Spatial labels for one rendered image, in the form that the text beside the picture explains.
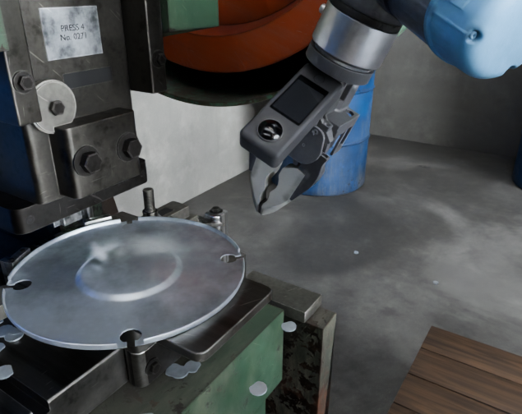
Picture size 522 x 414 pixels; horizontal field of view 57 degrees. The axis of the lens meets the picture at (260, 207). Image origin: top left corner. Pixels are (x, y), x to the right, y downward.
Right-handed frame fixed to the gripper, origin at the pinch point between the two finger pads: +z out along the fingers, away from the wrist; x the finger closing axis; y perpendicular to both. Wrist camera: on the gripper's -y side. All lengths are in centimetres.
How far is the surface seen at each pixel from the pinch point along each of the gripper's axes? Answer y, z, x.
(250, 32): 23.6, -8.9, 22.1
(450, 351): 50, 38, -40
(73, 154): -13.9, -1.2, 16.9
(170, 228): 1.8, 14.6, 11.6
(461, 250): 166, 76, -42
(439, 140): 321, 92, 0
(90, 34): -7.3, -10.3, 24.1
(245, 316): -9.6, 6.1, -7.1
